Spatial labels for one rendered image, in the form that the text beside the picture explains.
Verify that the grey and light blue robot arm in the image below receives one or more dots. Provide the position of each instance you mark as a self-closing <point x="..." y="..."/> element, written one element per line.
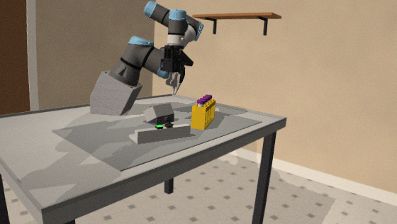
<point x="139" y="53"/>

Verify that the grey key housing with blue and green buttons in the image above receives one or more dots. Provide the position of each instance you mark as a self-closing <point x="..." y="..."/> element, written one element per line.
<point x="159" y="114"/>

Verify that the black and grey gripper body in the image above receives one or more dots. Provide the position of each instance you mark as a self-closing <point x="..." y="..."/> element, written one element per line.
<point x="171" y="52"/>

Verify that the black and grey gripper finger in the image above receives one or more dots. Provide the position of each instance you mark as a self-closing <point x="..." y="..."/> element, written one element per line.
<point x="167" y="82"/>
<point x="178" y="79"/>

